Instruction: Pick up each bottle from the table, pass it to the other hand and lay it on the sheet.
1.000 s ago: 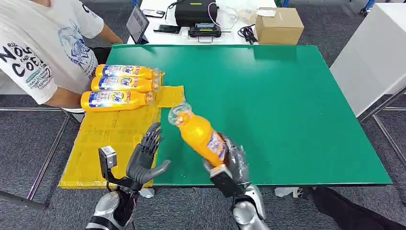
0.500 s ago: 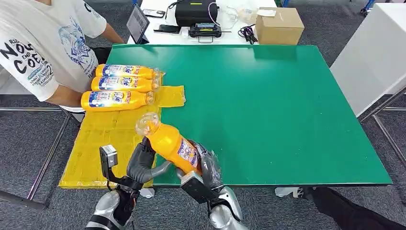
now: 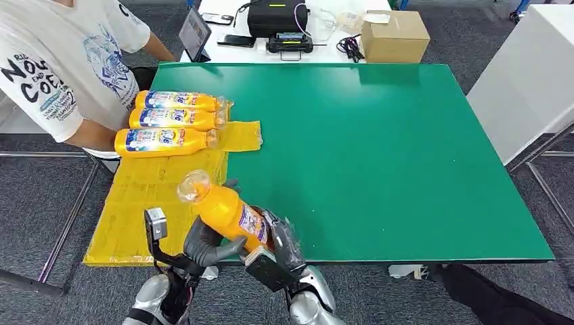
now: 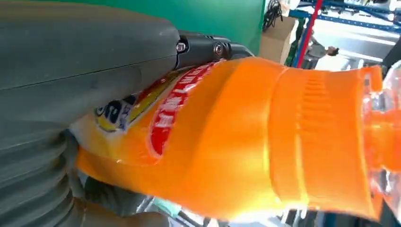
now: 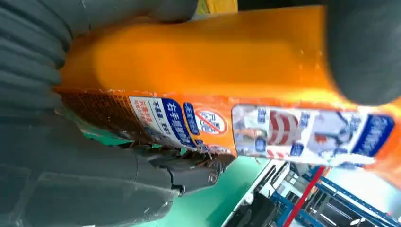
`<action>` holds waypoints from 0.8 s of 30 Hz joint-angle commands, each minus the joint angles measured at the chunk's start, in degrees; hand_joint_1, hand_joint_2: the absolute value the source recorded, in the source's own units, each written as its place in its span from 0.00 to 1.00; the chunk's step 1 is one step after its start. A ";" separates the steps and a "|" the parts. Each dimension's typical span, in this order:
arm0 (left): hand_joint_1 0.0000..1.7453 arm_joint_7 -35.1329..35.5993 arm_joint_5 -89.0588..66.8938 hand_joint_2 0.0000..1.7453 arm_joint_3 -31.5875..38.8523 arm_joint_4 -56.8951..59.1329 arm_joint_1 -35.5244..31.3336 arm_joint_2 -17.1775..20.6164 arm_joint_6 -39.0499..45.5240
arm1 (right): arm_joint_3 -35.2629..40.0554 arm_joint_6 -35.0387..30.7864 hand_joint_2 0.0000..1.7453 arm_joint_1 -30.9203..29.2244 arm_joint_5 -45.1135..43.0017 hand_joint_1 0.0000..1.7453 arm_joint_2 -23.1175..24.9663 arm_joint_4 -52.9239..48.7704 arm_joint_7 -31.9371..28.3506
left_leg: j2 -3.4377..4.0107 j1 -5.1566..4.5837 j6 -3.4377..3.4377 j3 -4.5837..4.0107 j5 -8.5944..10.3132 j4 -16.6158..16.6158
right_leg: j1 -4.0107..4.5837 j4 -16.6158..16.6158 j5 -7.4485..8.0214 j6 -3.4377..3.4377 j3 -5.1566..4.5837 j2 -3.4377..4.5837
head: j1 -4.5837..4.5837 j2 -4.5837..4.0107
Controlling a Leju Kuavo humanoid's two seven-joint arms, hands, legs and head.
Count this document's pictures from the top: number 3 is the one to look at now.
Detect white desk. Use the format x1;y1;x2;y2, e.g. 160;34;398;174
180;0;392;64

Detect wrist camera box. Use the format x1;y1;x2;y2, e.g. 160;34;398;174
144;207;169;242
244;245;299;293

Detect black smartphone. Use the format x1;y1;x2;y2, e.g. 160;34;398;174
217;35;257;49

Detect black equipment case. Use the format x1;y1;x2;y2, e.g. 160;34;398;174
246;0;309;39

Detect yellow plastic sheet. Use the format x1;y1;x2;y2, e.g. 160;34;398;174
82;96;263;269

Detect white cable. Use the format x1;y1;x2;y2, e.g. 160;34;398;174
293;3;311;39

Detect smartphone with pale rim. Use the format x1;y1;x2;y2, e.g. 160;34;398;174
201;13;234;26

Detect orange drink bottle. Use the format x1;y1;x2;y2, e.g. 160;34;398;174
176;169;274;253
129;107;227;132
114;127;221;158
134;90;227;112

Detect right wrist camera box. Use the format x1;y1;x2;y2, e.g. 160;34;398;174
244;245;299;293

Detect white side table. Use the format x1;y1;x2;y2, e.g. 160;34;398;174
465;4;574;234

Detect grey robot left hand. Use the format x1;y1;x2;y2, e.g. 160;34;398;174
183;216;248;269

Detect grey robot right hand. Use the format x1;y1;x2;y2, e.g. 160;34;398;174
250;206;308;273

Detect person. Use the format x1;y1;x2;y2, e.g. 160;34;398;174
0;0;177;160

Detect metal table frame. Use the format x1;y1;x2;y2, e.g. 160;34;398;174
0;151;113;298

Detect green table mat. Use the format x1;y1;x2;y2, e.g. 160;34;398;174
150;62;556;265

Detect brown cardboard box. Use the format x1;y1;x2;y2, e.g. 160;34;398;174
361;10;431;64

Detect clear plastic bag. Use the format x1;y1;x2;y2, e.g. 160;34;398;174
309;7;364;41

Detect black handheld controller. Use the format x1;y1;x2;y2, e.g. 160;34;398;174
266;32;328;62

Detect black coiled cable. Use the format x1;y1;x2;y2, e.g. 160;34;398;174
336;34;365;64

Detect dark tablet on stand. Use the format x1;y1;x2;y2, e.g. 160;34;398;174
177;6;213;64

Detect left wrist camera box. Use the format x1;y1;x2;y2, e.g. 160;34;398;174
144;207;169;242

